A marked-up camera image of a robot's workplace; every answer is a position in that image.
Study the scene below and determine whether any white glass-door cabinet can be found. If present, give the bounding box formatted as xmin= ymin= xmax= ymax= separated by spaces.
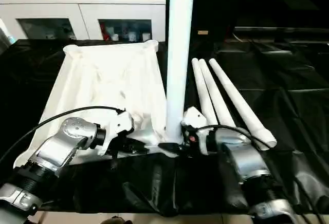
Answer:
xmin=0 ymin=0 xmax=168 ymax=43

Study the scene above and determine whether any white plastic table leg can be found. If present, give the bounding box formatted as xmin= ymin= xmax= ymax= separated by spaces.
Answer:
xmin=208 ymin=58 xmax=278 ymax=151
xmin=163 ymin=0 xmax=197 ymax=144
xmin=191 ymin=58 xmax=220 ymax=128
xmin=198 ymin=59 xmax=238 ymax=129

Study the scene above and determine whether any black flat bar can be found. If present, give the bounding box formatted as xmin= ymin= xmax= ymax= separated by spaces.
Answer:
xmin=233 ymin=26 xmax=329 ymax=46

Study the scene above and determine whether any white plastic table top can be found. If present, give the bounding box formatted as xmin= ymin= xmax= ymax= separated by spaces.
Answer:
xmin=14 ymin=40 xmax=179 ymax=169

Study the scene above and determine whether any black plastic table mat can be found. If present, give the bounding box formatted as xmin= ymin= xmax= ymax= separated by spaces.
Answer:
xmin=0 ymin=38 xmax=329 ymax=215

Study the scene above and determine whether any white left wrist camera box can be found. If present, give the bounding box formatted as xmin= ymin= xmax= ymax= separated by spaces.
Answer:
xmin=98 ymin=108 xmax=136 ymax=156

